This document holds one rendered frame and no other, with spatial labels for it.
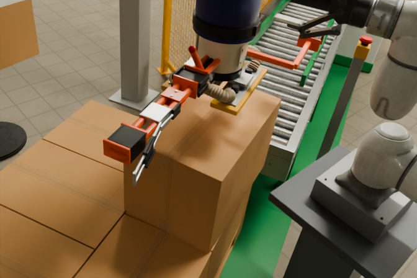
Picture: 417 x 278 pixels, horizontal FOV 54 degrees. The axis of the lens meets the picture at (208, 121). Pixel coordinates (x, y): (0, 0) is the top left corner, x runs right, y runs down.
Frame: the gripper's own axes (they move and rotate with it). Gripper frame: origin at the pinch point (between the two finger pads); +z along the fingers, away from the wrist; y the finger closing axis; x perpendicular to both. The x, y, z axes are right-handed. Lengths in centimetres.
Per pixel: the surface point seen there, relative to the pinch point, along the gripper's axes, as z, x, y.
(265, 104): 7, 46, 63
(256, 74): 12, 36, 45
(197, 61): 22.5, 3.9, 28.8
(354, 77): -23, 121, 76
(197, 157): 17, 1, 63
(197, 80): 20.3, 0.5, 33.2
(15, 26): 155, 54, 74
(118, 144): 23, -37, 33
